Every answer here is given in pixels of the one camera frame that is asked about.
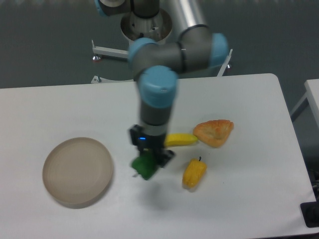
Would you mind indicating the yellow toy pepper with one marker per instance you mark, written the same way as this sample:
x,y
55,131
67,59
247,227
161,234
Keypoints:
x,y
194,172

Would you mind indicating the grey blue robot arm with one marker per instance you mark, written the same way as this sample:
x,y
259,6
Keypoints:
x,y
157,94

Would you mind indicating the toy pastry bread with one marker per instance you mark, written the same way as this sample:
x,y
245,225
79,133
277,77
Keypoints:
x,y
214,132

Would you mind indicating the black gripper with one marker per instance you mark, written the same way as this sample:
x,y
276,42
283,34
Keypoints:
x,y
145,141

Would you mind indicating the beige round plate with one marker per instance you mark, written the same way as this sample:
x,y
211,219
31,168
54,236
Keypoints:
x,y
78,172

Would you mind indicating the white side table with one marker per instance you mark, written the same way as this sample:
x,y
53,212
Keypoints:
x,y
309,98

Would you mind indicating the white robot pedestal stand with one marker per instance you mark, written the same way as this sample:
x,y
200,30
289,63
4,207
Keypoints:
x,y
124,52

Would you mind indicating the black device at table edge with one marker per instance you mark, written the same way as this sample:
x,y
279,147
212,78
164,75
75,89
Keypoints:
x,y
310,212

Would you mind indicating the green toy pepper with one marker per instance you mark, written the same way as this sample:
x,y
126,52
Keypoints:
x,y
145,165

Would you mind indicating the yellow toy banana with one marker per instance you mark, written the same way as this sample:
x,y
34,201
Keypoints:
x,y
180,139

